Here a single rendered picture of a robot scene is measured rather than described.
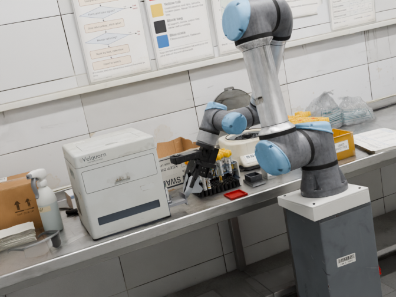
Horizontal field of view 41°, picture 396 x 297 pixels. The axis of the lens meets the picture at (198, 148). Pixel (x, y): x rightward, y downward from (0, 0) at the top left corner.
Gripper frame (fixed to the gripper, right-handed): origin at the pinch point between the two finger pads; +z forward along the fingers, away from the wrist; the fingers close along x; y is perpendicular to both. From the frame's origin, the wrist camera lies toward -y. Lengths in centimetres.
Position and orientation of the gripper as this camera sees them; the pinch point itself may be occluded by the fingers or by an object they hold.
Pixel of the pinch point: (184, 195)
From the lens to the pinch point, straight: 190.6
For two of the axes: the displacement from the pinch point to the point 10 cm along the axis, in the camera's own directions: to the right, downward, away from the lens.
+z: -2.9, 9.6, 0.2
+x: -3.8, -1.4, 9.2
